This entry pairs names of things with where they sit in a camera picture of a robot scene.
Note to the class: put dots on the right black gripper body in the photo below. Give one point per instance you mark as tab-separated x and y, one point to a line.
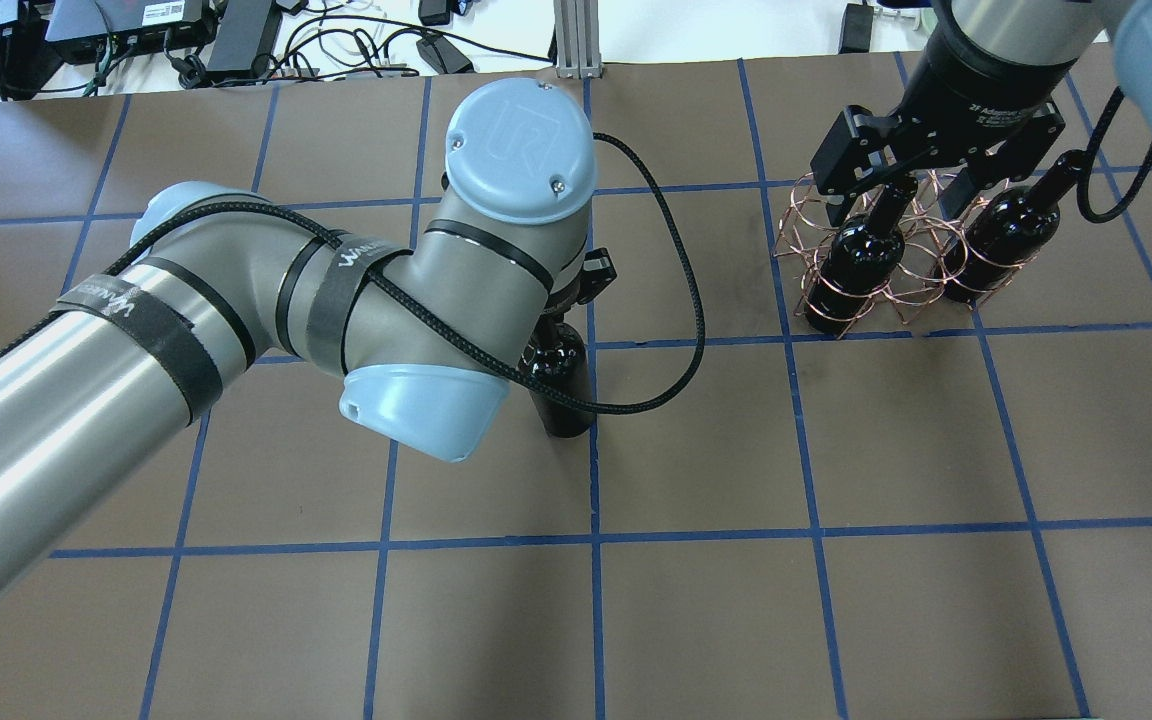
976	95

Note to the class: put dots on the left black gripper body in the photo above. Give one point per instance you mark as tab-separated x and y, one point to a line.
597	276

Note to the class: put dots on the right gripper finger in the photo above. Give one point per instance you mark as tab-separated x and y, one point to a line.
844	188
972	176

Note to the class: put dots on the dark wine bottle carried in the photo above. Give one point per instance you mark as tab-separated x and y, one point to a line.
556	356

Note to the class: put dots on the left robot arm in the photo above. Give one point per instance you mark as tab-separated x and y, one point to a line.
421	336

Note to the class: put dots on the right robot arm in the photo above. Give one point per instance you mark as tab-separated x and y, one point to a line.
1050	32

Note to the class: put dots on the dark wine bottle in basket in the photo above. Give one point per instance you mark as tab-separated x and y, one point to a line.
860	260

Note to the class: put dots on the copper wire wine basket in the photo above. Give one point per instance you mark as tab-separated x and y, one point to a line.
803	234

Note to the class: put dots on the aluminium frame post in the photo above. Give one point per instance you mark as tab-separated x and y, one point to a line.
576	32

